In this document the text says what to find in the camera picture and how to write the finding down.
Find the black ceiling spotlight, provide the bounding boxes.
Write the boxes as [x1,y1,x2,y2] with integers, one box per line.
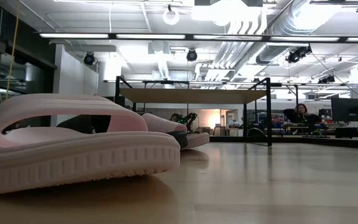
[186,48,198,62]
[285,44,313,64]
[83,52,97,67]
[318,75,336,85]

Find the black background desk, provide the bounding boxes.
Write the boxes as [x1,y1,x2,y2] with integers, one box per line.
[334,126,358,141]

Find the silver ventilation duct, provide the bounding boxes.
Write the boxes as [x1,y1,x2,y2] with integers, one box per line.
[255,0,326,65]

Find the long ceiling light strip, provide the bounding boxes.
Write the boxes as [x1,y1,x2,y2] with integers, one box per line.
[38,32,358,44]

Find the black computer monitor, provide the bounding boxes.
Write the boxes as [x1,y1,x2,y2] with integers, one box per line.
[331,97,358,123]

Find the white ring ceiling lamp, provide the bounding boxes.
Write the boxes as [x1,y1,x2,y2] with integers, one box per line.
[162,7,181,26]

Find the person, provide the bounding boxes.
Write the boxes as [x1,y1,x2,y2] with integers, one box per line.
[283,103,323,133]

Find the background robot with green lights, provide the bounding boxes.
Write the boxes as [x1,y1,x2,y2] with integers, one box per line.
[170,111,199,132]

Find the wooden shelf with black frame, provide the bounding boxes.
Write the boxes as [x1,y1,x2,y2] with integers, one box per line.
[114,76,273,147]

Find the pink rubber slide sandal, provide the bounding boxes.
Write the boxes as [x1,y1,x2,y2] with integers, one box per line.
[140,112,211,151]
[0,93,181,195]

